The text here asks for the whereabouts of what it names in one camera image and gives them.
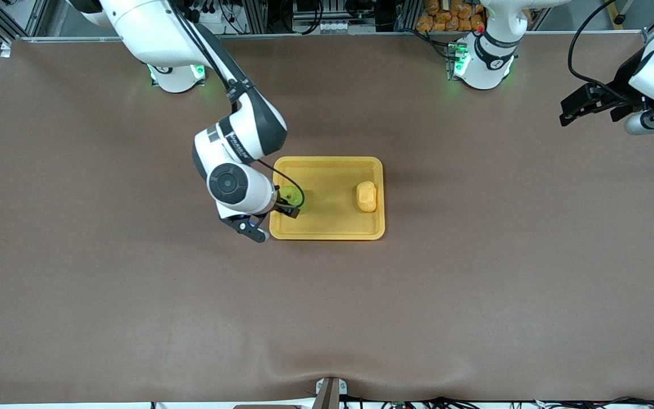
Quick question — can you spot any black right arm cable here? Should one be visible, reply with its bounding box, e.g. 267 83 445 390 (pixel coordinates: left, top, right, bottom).
168 0 306 210

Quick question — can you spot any metal table clamp bracket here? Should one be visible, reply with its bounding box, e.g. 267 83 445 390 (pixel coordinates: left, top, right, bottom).
314 377 348 409

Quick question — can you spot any yellow potato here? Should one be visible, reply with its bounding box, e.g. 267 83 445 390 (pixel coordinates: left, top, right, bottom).
357 181 378 214

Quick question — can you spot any yellow plastic tray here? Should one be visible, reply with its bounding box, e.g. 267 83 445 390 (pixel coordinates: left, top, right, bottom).
269 156 385 241

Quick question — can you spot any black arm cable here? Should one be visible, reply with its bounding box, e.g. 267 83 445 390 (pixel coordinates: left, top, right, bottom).
567 0 634 106
168 0 306 210

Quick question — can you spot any pile of orange toy food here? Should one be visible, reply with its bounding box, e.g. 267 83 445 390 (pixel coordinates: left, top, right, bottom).
416 0 488 32

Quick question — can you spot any white power strip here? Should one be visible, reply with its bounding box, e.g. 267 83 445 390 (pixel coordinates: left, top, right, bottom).
188 5 232 36

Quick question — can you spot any brown table cover mat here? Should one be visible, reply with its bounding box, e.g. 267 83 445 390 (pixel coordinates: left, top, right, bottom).
0 34 654 405

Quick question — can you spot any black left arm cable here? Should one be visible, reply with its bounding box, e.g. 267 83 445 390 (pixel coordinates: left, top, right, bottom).
567 0 634 106

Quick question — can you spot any silver table edge rail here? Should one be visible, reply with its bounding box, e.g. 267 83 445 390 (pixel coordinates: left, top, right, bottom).
18 30 648 44

